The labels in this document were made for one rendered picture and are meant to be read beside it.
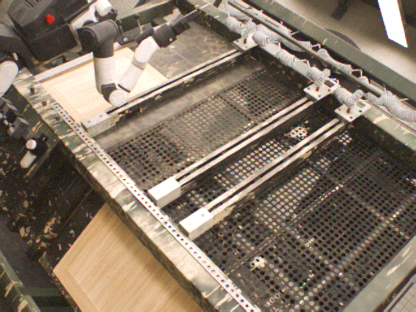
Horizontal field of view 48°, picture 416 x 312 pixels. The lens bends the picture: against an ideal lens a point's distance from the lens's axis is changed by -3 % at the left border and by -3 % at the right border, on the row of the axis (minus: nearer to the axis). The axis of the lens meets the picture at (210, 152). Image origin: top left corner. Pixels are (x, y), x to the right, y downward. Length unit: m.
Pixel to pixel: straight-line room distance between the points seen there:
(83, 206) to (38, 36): 0.87
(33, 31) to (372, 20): 6.35
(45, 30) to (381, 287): 1.66
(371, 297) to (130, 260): 1.04
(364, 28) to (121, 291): 6.27
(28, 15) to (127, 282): 1.21
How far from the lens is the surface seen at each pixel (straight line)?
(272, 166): 2.12
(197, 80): 2.57
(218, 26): 2.98
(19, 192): 2.76
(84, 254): 2.37
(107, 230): 2.30
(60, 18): 2.07
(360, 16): 7.89
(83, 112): 2.42
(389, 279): 1.95
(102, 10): 2.21
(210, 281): 1.77
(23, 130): 2.36
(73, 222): 2.46
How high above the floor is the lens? 1.34
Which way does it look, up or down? 4 degrees down
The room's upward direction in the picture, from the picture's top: 39 degrees clockwise
